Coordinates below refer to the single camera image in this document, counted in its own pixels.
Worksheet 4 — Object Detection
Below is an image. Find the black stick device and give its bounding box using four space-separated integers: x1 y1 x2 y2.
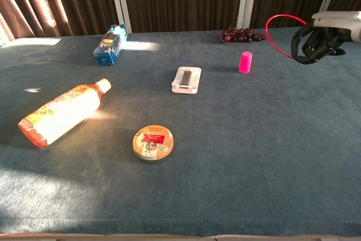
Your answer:
180 70 193 86

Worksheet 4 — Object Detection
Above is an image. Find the brown pleated curtain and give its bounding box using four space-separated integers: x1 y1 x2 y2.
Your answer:
0 0 118 46

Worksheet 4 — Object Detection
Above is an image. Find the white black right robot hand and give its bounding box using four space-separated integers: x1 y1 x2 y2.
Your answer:
291 11 361 65

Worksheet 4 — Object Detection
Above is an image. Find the orange tea bottle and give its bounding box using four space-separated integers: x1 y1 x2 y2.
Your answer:
17 78 112 150

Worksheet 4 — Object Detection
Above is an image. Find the small pink cup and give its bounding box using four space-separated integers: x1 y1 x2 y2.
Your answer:
238 51 253 74

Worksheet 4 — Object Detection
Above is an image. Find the dark red grape bunch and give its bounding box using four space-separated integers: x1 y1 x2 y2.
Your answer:
219 24 266 45

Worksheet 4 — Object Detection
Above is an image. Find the round tin with red label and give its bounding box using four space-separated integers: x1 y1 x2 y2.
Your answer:
132 125 175 164

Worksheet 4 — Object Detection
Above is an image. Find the thin red ring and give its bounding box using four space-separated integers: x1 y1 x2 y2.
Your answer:
265 13 310 59

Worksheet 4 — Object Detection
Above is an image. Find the blue drink carton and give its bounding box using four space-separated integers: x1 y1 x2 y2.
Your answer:
93 24 128 67

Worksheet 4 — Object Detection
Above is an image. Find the blue felt table cloth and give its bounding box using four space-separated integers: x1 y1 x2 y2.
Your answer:
0 28 361 238

